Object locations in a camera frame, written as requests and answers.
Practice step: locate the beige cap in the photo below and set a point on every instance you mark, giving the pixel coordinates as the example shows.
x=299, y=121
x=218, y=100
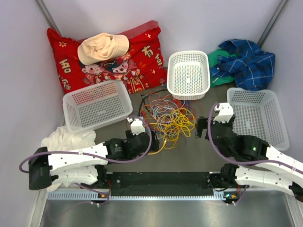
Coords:
x=102, y=47

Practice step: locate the white perforated basket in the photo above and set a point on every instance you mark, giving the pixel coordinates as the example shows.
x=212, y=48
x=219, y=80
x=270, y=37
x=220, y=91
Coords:
x=188, y=75
x=258, y=113
x=96, y=106

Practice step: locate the centre white perforated basket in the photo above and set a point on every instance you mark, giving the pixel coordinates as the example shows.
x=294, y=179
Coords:
x=188, y=75

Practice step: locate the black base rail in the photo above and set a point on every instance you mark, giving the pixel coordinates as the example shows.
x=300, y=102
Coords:
x=159, y=183

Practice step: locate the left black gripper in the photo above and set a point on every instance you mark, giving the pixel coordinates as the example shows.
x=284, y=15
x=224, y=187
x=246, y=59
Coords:
x=155, y=147

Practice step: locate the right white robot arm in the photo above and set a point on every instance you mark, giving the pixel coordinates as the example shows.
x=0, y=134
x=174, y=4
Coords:
x=252, y=161

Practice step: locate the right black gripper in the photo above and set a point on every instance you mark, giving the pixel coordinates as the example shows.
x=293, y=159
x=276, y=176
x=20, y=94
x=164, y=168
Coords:
x=202, y=124

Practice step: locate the grey slotted cable duct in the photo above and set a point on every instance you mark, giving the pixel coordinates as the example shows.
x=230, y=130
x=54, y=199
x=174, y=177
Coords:
x=92, y=196

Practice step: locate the right white perforated basket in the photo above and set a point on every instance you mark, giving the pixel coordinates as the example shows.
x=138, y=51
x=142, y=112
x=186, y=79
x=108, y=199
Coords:
x=258, y=113

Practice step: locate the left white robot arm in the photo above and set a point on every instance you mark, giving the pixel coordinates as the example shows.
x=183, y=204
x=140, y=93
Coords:
x=47, y=170

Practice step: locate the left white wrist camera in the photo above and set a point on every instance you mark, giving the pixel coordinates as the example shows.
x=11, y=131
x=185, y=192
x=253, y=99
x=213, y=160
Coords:
x=136, y=126

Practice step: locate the red printed pillow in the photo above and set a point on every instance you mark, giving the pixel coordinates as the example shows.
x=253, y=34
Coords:
x=139, y=69

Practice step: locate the left white perforated basket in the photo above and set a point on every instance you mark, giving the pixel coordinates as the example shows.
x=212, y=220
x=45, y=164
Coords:
x=96, y=106

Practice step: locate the white crumpled cloth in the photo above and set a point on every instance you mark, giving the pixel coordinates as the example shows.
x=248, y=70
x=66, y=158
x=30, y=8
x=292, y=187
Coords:
x=63, y=140

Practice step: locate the green cloth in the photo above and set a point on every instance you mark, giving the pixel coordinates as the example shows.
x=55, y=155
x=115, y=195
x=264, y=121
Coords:
x=213, y=60

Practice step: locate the blue plaid shirt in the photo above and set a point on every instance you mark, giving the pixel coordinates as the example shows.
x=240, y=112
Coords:
x=253, y=69

